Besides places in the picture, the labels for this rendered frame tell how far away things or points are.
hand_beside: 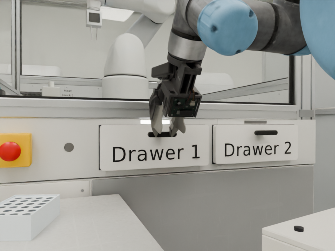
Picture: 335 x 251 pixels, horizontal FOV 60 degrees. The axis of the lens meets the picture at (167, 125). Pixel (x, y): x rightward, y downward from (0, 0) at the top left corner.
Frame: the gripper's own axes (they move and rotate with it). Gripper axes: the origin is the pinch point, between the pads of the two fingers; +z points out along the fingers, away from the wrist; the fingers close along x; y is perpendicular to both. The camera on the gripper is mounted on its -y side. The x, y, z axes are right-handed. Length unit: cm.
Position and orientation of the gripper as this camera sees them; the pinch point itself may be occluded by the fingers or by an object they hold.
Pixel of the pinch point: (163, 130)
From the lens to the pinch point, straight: 70.2
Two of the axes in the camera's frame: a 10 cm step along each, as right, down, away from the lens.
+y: 2.8, 5.8, -7.7
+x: 9.4, 0.0, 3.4
